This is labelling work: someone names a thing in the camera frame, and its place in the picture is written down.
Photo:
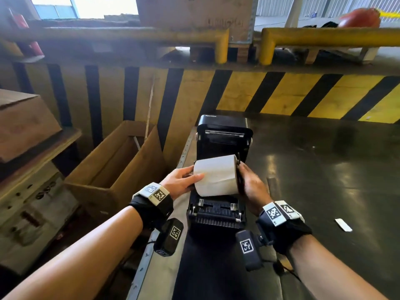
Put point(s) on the grey metal conveyor rail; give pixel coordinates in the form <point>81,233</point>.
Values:
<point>147,268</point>

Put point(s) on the thin wooden stick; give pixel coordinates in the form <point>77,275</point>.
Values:
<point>149,109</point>

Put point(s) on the black wrist camera with marker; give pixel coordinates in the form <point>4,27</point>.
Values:
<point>168,237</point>
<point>250,249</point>

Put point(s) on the white paper scrap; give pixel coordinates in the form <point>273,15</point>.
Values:
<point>343,225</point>

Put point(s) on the large brown crate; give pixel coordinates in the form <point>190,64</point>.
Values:
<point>200,15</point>

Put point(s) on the person's left forearm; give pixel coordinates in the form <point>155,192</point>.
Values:
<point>78,259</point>

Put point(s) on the person's right hand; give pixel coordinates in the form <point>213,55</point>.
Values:
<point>254,192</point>

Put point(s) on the closed brown cardboard box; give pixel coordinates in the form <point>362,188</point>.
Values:
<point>25,124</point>

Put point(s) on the white pillar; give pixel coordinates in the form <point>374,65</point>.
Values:
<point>293,10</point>

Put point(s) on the person's left thumb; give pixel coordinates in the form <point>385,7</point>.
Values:
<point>193,179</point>

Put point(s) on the red rounded object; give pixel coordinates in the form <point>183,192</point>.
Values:
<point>359,18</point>

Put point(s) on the person's right forearm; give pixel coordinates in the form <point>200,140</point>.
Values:
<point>328,271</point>

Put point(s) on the white label paper roll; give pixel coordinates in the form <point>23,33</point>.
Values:
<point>217,174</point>

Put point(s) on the person's right thumb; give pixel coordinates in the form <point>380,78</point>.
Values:
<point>245,170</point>

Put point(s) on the worn wooden shelf unit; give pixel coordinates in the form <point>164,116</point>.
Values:
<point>31,203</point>

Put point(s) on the black conveyor belt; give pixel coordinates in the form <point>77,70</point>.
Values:
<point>212,268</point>

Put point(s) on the red fire extinguisher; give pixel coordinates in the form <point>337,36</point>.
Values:
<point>25,31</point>

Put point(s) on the open brown cardboard box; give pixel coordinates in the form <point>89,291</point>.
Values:
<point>115,171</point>

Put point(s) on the person's left hand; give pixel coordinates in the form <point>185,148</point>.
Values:
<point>176,184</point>

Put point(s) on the yellow steel guard rail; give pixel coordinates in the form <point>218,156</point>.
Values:
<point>328,37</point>
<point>125,34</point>

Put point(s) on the black label printer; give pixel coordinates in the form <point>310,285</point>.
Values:
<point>223,137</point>

